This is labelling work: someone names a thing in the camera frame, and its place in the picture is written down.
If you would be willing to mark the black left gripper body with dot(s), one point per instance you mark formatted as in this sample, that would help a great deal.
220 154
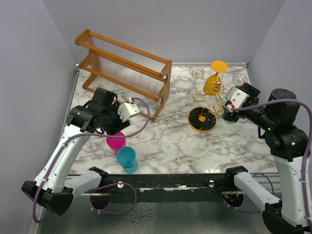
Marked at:
112 123

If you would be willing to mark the pink plastic wine glass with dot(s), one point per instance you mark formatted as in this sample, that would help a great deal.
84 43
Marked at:
116 144

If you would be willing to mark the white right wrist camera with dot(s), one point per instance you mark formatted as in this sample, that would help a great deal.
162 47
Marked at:
235 98

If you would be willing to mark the wooden two-tier shelf rack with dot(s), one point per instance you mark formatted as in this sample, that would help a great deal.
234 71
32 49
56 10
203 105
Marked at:
137 70

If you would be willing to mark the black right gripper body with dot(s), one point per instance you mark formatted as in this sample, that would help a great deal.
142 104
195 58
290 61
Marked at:
256 114

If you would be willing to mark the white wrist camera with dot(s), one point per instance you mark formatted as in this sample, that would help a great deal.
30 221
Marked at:
235 98
128 110

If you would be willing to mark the green plastic wine glass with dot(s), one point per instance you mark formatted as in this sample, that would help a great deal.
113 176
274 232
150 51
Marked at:
230 120

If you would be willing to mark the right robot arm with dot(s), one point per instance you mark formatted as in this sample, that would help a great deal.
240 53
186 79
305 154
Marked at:
290 147

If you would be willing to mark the clear wine glass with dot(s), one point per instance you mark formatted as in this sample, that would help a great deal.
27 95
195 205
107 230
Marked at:
196 72
239 79

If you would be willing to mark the blue plastic wine glass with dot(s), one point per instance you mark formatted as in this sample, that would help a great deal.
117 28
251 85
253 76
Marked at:
126 157

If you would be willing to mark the gold wire wine glass rack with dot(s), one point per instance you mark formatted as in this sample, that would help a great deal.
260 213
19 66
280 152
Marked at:
203 117

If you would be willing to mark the yellow plastic wine glass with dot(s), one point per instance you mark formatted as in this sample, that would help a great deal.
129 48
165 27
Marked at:
213 83

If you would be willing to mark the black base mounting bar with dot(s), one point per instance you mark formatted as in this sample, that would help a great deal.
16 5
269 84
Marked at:
160 188

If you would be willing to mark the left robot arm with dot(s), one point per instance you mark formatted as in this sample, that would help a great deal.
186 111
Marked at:
50 188

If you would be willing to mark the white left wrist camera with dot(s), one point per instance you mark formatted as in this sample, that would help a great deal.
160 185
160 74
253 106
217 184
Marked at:
128 110

